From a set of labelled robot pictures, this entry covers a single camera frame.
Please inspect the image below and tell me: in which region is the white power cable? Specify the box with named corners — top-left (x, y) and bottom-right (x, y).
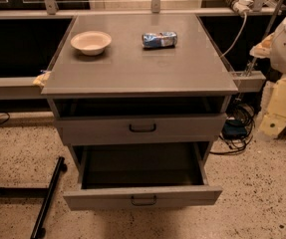
top-left (219, 12), bottom-right (248, 59)

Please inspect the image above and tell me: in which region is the grey metal rail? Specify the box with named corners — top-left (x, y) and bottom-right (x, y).
top-left (0, 77), bottom-right (43, 101)

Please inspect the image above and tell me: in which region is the yellow tape scrap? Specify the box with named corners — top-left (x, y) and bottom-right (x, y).
top-left (33, 72), bottom-right (51, 88)

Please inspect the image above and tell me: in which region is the white bowl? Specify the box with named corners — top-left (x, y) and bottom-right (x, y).
top-left (71, 31), bottom-right (112, 56)

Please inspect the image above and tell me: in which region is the blue box on floor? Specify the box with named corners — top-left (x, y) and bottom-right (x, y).
top-left (222, 119), bottom-right (247, 139)

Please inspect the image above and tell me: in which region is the grey drawer cabinet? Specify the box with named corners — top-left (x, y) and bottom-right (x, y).
top-left (42, 14), bottom-right (237, 154)

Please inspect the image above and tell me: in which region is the black floor stand bar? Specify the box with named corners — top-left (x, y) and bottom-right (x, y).
top-left (30, 156), bottom-right (67, 239)

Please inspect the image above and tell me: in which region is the thin metal pole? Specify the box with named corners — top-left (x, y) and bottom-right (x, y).
top-left (243, 0), bottom-right (284, 76)

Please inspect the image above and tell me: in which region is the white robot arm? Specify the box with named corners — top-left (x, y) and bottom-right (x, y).
top-left (250, 17), bottom-right (286, 137)

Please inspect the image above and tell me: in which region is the black cable bundle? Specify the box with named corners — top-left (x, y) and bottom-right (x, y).
top-left (209, 103), bottom-right (256, 156)

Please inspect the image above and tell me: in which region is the grey drawer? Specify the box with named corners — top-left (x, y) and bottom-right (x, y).
top-left (55, 97), bottom-right (226, 145)
top-left (64, 142), bottom-right (222, 210)

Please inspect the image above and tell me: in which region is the crushed blue can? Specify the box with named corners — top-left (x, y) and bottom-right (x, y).
top-left (142, 32), bottom-right (177, 49)

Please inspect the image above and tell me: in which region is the white power strip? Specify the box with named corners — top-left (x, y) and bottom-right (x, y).
top-left (224, 0), bottom-right (252, 16)

